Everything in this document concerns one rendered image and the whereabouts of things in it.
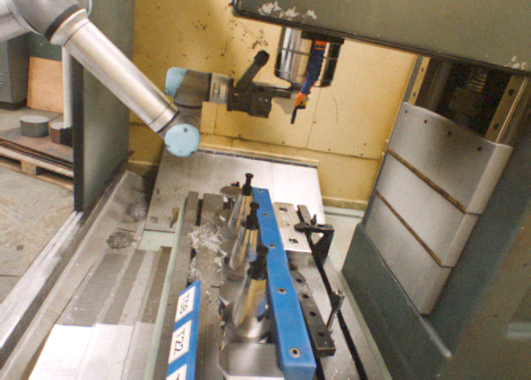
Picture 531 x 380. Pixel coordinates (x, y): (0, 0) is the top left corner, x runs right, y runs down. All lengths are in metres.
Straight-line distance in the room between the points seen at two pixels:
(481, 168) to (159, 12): 1.56
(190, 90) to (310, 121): 1.24
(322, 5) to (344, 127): 1.54
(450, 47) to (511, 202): 0.41
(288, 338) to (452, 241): 0.68
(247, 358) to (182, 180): 1.54
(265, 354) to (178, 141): 0.52
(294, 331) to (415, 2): 0.55
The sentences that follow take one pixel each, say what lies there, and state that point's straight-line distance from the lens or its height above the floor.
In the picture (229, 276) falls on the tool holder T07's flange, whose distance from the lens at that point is 0.55.
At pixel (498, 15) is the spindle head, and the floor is 1.65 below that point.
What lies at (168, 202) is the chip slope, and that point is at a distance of 1.84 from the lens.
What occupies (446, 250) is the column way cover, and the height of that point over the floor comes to 1.12.
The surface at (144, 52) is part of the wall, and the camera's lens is 2.01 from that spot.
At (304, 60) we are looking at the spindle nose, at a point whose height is 1.51.
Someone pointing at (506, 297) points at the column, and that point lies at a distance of 1.09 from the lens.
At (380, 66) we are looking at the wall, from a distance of 2.15.
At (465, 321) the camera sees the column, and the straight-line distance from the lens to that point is 1.10.
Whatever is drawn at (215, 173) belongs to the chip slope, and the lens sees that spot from 1.98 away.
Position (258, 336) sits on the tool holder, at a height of 1.22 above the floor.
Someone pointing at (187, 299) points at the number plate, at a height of 0.94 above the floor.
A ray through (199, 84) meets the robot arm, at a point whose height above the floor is 1.40.
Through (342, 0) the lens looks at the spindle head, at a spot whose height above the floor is 1.62.
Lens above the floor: 1.56
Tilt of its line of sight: 23 degrees down
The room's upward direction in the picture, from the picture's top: 12 degrees clockwise
